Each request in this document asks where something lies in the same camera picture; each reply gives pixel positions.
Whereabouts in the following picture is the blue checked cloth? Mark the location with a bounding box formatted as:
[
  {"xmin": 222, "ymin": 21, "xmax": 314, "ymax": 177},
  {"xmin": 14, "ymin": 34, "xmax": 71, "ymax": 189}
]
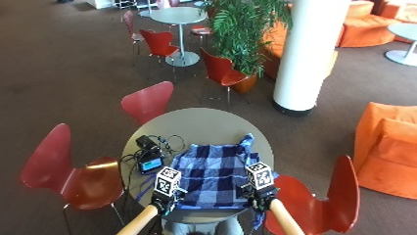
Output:
[{"xmin": 167, "ymin": 132, "xmax": 279, "ymax": 230}]

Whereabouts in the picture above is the white round pillar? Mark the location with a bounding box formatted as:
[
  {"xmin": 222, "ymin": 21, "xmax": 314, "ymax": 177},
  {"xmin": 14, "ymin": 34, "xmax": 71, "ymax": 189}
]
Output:
[{"xmin": 270, "ymin": 0, "xmax": 351, "ymax": 118}]

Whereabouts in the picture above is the green potted palm plant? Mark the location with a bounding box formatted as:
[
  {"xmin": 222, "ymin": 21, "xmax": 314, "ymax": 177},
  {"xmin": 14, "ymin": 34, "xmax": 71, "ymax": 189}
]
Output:
[{"xmin": 202, "ymin": 0, "xmax": 293, "ymax": 76}]

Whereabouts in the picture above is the black coiled cable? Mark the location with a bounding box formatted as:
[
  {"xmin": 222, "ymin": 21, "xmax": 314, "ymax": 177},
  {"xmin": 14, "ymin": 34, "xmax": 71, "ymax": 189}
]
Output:
[{"xmin": 155, "ymin": 134, "xmax": 187, "ymax": 155}]

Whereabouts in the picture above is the orange armchair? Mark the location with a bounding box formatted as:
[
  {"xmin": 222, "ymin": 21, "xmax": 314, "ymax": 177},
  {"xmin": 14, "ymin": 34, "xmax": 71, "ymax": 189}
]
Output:
[{"xmin": 351, "ymin": 101, "xmax": 417, "ymax": 201}]

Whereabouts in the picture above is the blue strap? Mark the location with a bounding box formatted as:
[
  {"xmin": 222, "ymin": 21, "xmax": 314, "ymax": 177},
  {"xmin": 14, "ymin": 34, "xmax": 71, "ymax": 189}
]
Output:
[{"xmin": 133, "ymin": 181, "xmax": 155, "ymax": 204}]

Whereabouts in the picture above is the small black box device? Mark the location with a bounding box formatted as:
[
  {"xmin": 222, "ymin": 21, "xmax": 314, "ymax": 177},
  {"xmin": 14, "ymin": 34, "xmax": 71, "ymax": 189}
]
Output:
[{"xmin": 134, "ymin": 134, "xmax": 161, "ymax": 153}]

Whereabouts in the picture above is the black cable bundle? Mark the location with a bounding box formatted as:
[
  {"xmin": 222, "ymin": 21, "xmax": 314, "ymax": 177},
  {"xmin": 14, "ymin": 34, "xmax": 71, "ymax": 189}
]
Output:
[{"xmin": 118, "ymin": 150, "xmax": 143, "ymax": 194}]

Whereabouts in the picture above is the red wooden chair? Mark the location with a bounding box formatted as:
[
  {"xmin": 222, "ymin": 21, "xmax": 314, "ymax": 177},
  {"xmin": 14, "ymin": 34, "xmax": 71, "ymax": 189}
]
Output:
[
  {"xmin": 199, "ymin": 47, "xmax": 253, "ymax": 109},
  {"xmin": 138, "ymin": 28, "xmax": 181, "ymax": 68},
  {"xmin": 19, "ymin": 122, "xmax": 127, "ymax": 234},
  {"xmin": 265, "ymin": 154, "xmax": 360, "ymax": 235},
  {"xmin": 119, "ymin": 80, "xmax": 174, "ymax": 125},
  {"xmin": 189, "ymin": 24, "xmax": 213, "ymax": 50}
]

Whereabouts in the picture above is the white marker cube on glove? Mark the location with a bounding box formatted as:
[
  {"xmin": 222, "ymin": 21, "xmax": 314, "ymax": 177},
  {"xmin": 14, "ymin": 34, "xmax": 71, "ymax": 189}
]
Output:
[
  {"xmin": 151, "ymin": 166, "xmax": 182, "ymax": 198},
  {"xmin": 243, "ymin": 162, "xmax": 274, "ymax": 191}
]

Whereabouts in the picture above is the orange sofa behind plant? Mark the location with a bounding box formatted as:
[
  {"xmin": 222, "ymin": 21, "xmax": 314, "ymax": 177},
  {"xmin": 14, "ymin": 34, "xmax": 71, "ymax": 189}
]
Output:
[{"xmin": 261, "ymin": 21, "xmax": 289, "ymax": 81}]

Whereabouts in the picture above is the black device with blue screen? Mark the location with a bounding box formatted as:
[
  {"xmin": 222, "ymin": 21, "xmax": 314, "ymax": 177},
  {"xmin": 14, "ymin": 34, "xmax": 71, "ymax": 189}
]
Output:
[{"xmin": 137, "ymin": 153, "xmax": 166, "ymax": 175}]

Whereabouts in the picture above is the white marker cube on right glove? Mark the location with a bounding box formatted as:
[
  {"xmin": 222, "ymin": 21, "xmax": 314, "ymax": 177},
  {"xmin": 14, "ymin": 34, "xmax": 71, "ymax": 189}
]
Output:
[{"xmin": 243, "ymin": 162, "xmax": 274, "ymax": 191}]

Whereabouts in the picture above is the white marker cube on left glove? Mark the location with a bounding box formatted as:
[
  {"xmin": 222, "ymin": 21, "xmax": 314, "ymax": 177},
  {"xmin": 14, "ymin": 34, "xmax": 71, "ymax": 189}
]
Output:
[{"xmin": 151, "ymin": 166, "xmax": 182, "ymax": 198}]

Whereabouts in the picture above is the the person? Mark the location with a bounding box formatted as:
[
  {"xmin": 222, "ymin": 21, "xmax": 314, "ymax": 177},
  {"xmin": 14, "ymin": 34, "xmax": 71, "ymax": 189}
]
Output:
[{"xmin": 159, "ymin": 216, "xmax": 245, "ymax": 235}]

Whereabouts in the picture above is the grey round pedestal table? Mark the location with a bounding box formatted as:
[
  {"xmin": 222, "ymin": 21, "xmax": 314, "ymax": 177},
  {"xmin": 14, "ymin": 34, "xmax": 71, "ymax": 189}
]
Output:
[{"xmin": 149, "ymin": 6, "xmax": 209, "ymax": 69}]

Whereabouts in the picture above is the orange plant pot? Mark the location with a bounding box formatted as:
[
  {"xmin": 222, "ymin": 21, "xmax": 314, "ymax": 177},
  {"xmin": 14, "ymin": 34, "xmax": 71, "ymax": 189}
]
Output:
[{"xmin": 230, "ymin": 71, "xmax": 259, "ymax": 96}]

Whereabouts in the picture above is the person's right hand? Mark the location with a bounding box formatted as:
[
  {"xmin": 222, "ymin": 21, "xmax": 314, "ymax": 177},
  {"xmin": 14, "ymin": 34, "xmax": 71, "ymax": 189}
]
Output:
[{"xmin": 238, "ymin": 184, "xmax": 279, "ymax": 213}]

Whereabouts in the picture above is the person's left hand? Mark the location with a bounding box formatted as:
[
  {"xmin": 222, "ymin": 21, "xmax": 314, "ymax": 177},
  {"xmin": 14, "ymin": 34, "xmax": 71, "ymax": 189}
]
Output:
[{"xmin": 149, "ymin": 187, "xmax": 189, "ymax": 216}]

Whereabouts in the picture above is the white round pedestal table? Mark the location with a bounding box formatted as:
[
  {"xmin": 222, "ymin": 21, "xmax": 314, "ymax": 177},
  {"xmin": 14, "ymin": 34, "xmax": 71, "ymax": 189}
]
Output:
[{"xmin": 383, "ymin": 23, "xmax": 417, "ymax": 68}]

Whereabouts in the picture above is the orange round sofa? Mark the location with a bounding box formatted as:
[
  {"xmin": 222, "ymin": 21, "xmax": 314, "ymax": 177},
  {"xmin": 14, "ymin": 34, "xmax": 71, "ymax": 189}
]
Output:
[{"xmin": 335, "ymin": 0, "xmax": 402, "ymax": 49}]

